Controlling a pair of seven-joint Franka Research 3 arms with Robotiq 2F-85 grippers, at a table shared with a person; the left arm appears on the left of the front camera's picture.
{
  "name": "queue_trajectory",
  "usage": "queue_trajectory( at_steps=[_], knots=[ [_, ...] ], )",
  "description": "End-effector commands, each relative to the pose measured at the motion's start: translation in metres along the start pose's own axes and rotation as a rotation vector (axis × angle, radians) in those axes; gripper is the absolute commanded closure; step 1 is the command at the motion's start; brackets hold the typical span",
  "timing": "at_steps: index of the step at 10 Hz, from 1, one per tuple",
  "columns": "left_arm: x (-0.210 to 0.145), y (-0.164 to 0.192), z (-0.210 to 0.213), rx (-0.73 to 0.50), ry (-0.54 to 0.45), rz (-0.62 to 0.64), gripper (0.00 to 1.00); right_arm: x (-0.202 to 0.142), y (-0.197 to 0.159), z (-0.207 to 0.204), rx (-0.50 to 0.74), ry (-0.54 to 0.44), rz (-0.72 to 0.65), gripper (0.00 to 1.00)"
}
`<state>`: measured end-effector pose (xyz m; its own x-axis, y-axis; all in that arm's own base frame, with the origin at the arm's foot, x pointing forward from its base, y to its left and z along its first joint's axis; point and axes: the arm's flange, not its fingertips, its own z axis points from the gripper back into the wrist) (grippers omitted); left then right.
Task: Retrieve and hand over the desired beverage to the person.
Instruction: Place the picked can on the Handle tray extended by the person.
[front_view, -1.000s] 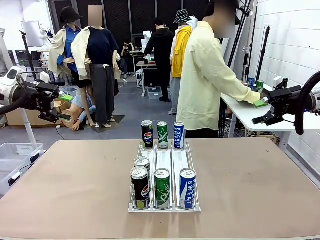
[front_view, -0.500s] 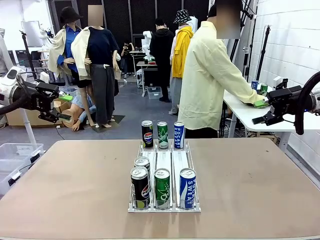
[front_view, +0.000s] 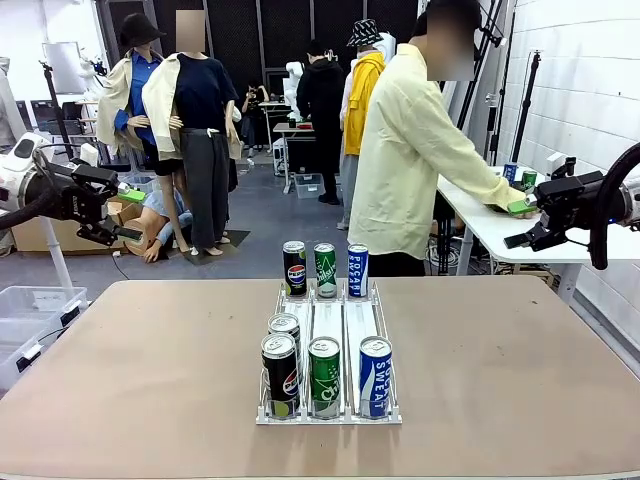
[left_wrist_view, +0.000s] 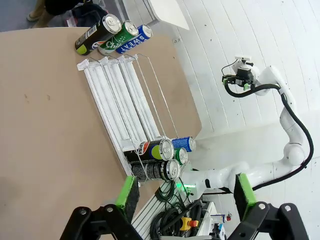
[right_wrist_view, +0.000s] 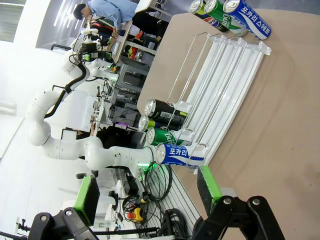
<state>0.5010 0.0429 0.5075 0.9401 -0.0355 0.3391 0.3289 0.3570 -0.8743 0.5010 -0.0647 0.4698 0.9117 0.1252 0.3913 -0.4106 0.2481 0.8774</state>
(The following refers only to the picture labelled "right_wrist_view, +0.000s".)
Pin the slotted aluminium base plate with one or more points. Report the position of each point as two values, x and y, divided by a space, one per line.
180 197

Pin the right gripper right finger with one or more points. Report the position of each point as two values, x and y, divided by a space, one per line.
207 190

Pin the blue Pocari Sweat can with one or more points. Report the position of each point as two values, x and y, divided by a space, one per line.
175 153
252 22

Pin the green Chilsung cider can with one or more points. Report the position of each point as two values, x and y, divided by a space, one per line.
165 136
225 18

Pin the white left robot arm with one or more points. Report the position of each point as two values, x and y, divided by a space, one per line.
62 150

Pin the white cabinet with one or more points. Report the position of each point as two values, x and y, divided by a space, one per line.
82 110

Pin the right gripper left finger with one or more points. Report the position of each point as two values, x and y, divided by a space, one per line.
86 200

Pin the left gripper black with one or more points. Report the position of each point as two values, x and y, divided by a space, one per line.
88 47

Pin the black Pepsi can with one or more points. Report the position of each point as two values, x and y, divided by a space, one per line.
162 110
212 22
150 123

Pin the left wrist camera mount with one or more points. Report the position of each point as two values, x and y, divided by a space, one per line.
90 32

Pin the white can dispenser rack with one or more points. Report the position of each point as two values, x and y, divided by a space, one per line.
225 95

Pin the person in light blue shirt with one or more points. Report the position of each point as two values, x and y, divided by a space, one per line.
112 12

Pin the yellow red emergency stop button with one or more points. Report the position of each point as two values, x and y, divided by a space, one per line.
137 215

